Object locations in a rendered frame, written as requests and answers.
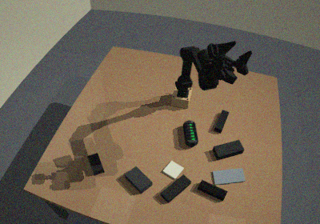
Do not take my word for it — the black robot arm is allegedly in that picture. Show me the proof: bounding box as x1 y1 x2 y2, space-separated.
175 46 237 98

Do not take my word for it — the dark grey controller unit with white label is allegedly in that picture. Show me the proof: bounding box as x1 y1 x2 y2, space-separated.
183 121 198 147

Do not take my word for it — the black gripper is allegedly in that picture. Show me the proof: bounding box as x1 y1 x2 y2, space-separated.
207 42 252 75

